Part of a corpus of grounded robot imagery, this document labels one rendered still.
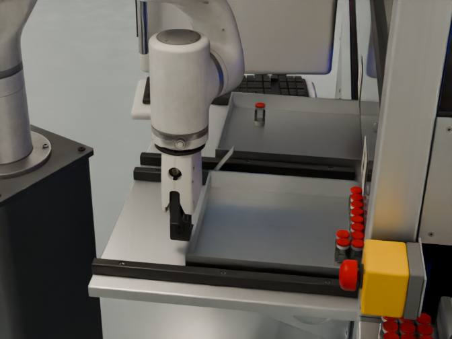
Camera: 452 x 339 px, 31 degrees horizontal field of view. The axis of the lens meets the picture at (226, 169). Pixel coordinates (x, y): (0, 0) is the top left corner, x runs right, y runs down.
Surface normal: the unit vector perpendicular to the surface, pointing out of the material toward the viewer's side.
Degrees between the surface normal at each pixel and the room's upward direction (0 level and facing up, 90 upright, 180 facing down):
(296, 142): 0
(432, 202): 90
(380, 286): 90
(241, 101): 90
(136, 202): 0
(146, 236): 0
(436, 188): 90
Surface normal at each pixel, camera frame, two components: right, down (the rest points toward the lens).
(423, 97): -0.12, 0.49
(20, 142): 0.82, 0.29
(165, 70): -0.38, 0.46
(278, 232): 0.01, -0.87
